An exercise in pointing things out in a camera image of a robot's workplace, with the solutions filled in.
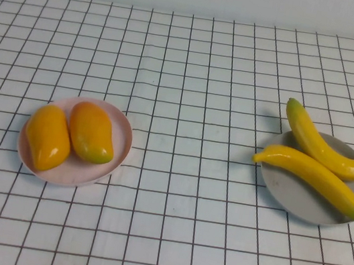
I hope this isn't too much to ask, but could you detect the grey round plate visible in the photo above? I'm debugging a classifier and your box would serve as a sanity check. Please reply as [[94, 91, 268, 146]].
[[251, 122, 354, 231]]

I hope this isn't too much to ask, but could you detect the yellow plastic banana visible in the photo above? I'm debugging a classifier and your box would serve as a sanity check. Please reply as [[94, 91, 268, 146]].
[[276, 97, 354, 180], [245, 140, 354, 221]]

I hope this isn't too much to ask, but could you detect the white checked tablecloth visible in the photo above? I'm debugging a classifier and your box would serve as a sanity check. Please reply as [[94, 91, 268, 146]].
[[0, 0, 354, 265]]

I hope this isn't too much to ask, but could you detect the plain orange mango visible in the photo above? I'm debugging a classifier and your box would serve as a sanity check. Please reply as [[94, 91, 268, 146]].
[[20, 100, 78, 175]]

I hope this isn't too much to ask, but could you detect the orange mango green tip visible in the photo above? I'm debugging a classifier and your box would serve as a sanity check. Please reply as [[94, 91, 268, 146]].
[[62, 98, 123, 167]]

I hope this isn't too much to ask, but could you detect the pink round plate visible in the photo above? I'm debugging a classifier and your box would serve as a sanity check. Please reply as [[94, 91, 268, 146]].
[[12, 87, 139, 196]]

